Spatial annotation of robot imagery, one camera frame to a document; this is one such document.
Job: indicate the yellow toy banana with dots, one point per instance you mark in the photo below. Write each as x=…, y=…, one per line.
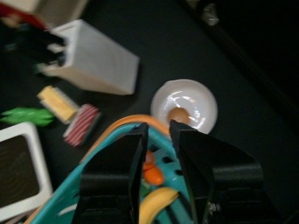
x=155, y=202

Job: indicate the teal plastic basket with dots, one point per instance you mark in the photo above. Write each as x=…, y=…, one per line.
x=66, y=195

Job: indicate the white toy stove with black top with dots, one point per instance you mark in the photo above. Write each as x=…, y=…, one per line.
x=22, y=172

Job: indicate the white rectangular box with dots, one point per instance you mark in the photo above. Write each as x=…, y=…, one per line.
x=98, y=62

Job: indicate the orange toy carrot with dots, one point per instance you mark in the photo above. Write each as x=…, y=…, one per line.
x=152, y=172

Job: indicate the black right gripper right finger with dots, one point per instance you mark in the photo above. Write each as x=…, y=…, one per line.
x=218, y=169

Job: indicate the green toy lettuce leaf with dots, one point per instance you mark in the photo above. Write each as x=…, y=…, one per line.
x=30, y=115

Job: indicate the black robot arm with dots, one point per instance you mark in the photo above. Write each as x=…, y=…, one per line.
x=31, y=43

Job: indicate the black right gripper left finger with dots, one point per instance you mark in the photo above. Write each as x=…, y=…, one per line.
x=112, y=163

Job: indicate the red and white box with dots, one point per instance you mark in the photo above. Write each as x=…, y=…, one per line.
x=27, y=10

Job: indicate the red striped toy bacon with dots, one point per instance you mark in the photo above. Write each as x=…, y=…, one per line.
x=82, y=125

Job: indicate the yellow toy sponge block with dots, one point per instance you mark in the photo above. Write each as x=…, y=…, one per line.
x=58, y=103

